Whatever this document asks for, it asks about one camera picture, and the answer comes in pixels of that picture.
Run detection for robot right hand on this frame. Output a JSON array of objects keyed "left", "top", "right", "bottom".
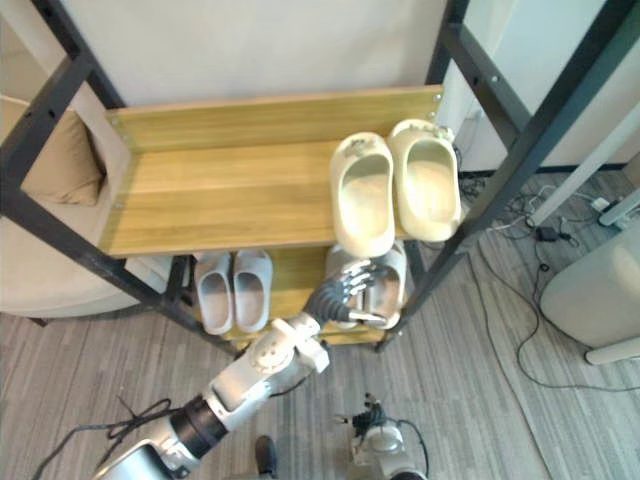
[{"left": 333, "top": 393, "right": 392, "bottom": 442}]

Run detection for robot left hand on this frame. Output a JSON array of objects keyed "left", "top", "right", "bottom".
[{"left": 306, "top": 258, "right": 388, "bottom": 325}]

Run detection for light grey slipper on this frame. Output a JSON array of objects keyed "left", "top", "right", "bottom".
[
  {"left": 231, "top": 249, "right": 274, "bottom": 334},
  {"left": 366, "top": 241, "right": 409, "bottom": 330},
  {"left": 324, "top": 243, "right": 375, "bottom": 330},
  {"left": 193, "top": 252, "right": 236, "bottom": 336}
]

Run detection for small wooden shelf board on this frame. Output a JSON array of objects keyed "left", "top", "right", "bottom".
[{"left": 191, "top": 243, "right": 404, "bottom": 352}]

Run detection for cream slipper with charms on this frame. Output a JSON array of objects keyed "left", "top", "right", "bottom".
[
  {"left": 328, "top": 131, "right": 399, "bottom": 257},
  {"left": 387, "top": 118, "right": 463, "bottom": 243}
]

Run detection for dark robot foot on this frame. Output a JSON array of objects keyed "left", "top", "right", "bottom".
[{"left": 254, "top": 434, "right": 279, "bottom": 477}]

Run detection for wide wooden shelf board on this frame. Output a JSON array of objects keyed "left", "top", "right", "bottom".
[{"left": 97, "top": 138, "right": 472, "bottom": 259}]

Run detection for white floor appliance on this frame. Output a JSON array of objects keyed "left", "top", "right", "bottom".
[{"left": 541, "top": 232, "right": 640, "bottom": 367}]

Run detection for white desk leg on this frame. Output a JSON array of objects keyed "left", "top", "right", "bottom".
[{"left": 531, "top": 107, "right": 640, "bottom": 227}]

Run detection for beige sofa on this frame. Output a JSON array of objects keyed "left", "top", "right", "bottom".
[{"left": 0, "top": 93, "right": 167, "bottom": 322}]

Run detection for tan cushion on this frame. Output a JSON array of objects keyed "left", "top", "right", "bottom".
[{"left": 21, "top": 109, "right": 109, "bottom": 207}]

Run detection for long black floor cable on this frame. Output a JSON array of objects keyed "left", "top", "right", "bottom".
[{"left": 467, "top": 234, "right": 640, "bottom": 392}]

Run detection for tangled black cables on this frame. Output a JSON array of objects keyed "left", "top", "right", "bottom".
[{"left": 458, "top": 171, "right": 490, "bottom": 200}]

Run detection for wooden shelf back rail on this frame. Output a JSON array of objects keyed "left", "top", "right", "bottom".
[{"left": 104, "top": 84, "right": 445, "bottom": 149}]

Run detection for black metal shoe rack frame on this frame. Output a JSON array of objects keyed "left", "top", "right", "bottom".
[{"left": 0, "top": 0, "right": 640, "bottom": 357}]

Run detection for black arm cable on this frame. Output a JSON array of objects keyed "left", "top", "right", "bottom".
[{"left": 29, "top": 396, "right": 176, "bottom": 480}]

